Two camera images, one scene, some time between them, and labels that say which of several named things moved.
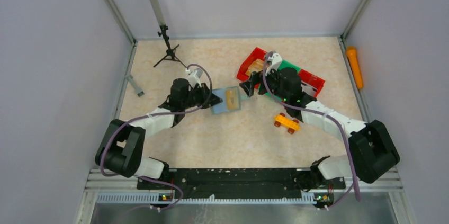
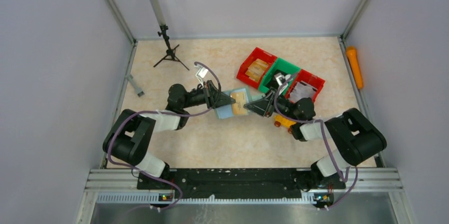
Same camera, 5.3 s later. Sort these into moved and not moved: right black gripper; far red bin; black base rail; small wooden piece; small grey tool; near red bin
Moved: small wooden piece; right black gripper
Not moved: near red bin; far red bin; small grey tool; black base rail
